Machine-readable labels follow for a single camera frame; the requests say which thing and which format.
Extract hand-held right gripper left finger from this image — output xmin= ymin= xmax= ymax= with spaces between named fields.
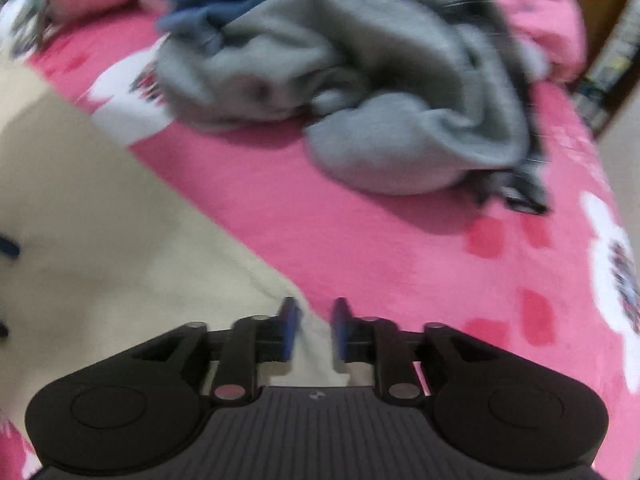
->
xmin=127 ymin=296 xmax=302 ymax=407

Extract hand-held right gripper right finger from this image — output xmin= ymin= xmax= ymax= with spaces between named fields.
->
xmin=331 ymin=297 xmax=507 ymax=407

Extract beige pants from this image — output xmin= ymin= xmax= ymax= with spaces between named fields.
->
xmin=0 ymin=52 xmax=373 ymax=436

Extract pink floral bedsheet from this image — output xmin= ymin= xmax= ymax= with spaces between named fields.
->
xmin=0 ymin=0 xmax=640 ymax=480

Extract grey sweatshirt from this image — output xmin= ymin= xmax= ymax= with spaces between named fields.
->
xmin=155 ymin=0 xmax=538 ymax=196

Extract plaid shirt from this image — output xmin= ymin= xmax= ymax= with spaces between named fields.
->
xmin=395 ymin=0 xmax=551 ymax=216

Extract pink quilt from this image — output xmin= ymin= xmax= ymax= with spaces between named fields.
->
xmin=470 ymin=0 xmax=588 ymax=83

